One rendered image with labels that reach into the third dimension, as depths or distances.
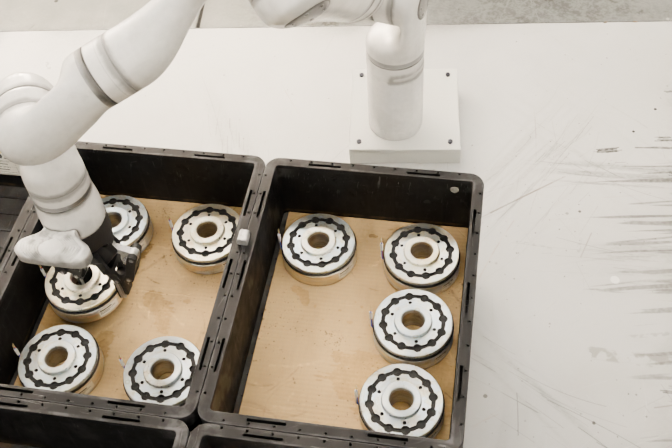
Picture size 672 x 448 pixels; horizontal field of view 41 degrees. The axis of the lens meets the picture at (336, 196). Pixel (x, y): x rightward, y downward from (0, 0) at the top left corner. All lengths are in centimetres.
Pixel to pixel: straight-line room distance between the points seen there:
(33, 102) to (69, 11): 219
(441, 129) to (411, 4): 31
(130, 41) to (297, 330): 46
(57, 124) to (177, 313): 38
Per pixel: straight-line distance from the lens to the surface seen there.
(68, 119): 98
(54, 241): 110
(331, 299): 123
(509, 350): 134
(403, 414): 110
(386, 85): 143
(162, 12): 95
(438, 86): 162
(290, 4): 91
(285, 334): 121
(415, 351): 115
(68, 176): 105
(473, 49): 176
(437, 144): 153
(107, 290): 124
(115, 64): 96
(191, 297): 126
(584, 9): 300
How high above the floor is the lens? 186
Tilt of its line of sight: 50 degrees down
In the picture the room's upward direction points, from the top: 6 degrees counter-clockwise
